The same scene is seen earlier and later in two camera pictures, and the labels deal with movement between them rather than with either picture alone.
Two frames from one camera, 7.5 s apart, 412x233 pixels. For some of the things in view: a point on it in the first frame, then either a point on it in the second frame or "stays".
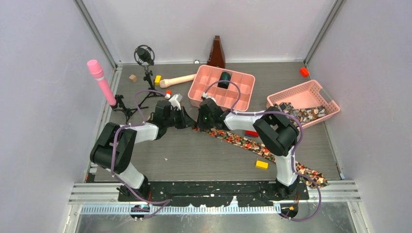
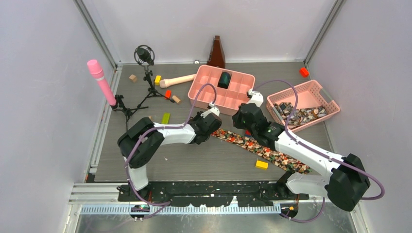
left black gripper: (186, 121) to (197, 117)
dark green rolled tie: (224, 76) stays
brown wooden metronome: (216, 57) stays
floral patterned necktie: (303, 172) stays
